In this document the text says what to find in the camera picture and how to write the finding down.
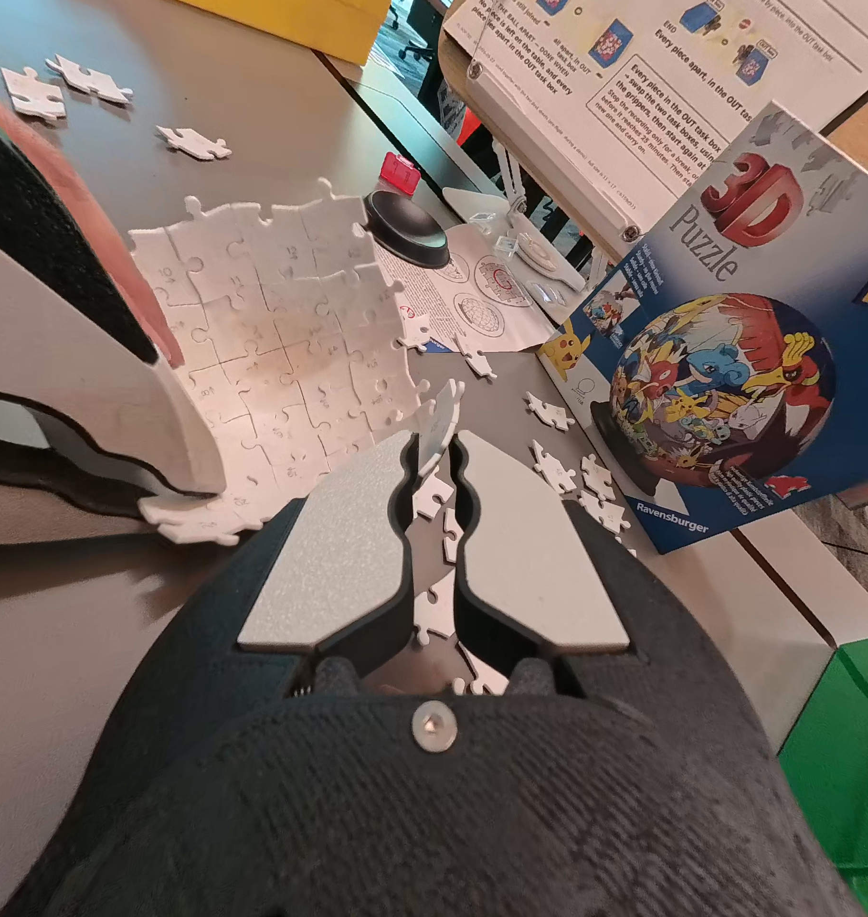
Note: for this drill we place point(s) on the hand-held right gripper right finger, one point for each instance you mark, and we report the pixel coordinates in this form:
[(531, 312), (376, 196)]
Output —
[(534, 559)]

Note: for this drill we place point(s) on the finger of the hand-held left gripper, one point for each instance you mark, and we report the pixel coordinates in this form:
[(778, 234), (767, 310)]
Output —
[(33, 440), (83, 358)]

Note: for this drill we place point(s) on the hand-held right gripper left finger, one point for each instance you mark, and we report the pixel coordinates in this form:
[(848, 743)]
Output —
[(326, 559)]

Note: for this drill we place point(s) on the single white puzzle piece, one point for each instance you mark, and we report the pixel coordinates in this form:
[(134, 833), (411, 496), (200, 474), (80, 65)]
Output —
[(440, 419)]

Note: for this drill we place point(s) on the partly built puzzle ball shell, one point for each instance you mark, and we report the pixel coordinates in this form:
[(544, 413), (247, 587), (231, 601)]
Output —
[(276, 337)]

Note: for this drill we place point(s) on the scattered white puzzle pieces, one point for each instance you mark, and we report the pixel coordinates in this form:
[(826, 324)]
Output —
[(548, 412)]

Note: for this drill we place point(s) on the blue cartoon puzzle box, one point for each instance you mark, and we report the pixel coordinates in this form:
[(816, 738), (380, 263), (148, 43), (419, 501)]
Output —
[(727, 322)]

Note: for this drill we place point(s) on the black round ball stand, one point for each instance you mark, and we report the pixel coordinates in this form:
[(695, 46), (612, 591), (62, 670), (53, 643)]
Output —
[(405, 229)]

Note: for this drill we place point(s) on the person's left hand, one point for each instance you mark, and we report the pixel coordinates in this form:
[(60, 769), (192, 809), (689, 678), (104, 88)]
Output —
[(97, 222)]

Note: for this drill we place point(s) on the white instruction sheet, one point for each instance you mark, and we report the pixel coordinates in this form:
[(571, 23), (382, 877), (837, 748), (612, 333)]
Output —
[(441, 294)]

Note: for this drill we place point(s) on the yellow plastic bin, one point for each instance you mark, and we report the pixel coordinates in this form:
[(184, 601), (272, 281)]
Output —
[(319, 28)]

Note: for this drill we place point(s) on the small red plastic case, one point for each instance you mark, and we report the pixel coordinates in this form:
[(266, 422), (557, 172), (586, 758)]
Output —
[(399, 175)]

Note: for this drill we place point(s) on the green plastic bin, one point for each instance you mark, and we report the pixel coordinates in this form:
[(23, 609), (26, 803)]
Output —
[(849, 788)]

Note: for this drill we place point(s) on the white printed task board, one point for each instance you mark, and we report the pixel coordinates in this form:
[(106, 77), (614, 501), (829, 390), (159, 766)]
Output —
[(656, 93)]

